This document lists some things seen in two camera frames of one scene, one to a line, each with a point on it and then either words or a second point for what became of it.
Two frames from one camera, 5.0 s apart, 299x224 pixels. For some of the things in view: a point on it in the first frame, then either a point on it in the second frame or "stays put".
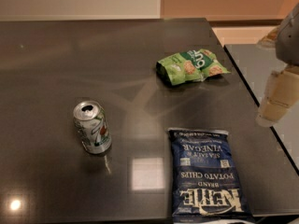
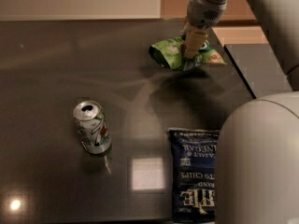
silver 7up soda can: x=92 y=128 stays put
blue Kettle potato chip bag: x=206 y=181 stays put
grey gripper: x=289 y=42 to x=204 y=15
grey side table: x=254 y=62 stays put
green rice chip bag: x=190 y=65 to x=170 y=52
